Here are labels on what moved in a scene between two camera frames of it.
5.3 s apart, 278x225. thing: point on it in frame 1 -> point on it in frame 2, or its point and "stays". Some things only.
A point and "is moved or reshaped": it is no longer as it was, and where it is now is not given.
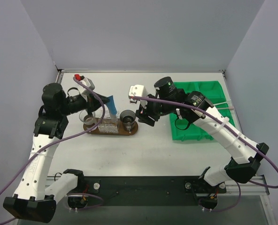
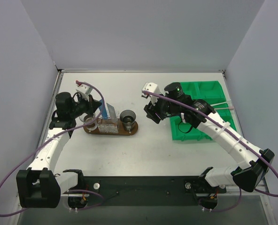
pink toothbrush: (230, 108) stays
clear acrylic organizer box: (108, 125) stays
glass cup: (127, 117) stays
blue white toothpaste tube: (112, 108) is moved or reshaped
